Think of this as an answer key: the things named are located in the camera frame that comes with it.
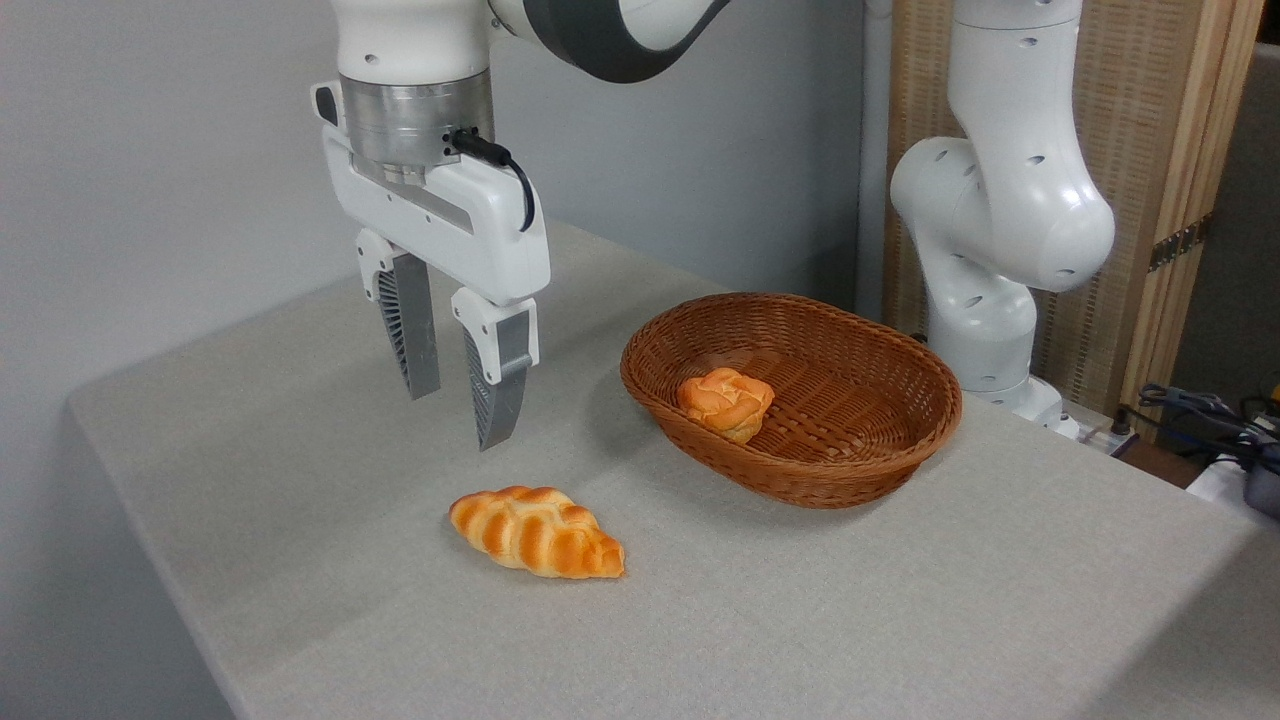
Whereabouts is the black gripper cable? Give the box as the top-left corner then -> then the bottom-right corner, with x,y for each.
450,128 -> 537,234

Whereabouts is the bundle of dark cables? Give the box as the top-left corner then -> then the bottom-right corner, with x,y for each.
1138,383 -> 1280,471

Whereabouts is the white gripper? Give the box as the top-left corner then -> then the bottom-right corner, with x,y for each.
312,82 -> 552,452

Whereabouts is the grey box with cables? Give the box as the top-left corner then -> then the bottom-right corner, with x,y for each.
1243,445 -> 1280,519

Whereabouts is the round knotted bread roll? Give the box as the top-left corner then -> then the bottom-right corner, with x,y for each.
677,367 -> 776,445

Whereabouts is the long braided bread loaf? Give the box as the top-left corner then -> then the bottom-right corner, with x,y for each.
449,486 -> 627,581

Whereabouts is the dark metal screen hinge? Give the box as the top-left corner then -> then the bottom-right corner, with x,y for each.
1148,214 -> 1214,273

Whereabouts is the wooden folding screen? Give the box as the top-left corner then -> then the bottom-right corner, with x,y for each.
884,0 -> 1267,423

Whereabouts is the brown wicker basket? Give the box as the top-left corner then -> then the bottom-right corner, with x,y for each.
620,292 -> 964,511

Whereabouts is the grey tablecloth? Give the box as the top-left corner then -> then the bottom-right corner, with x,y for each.
65,215 -> 1280,720

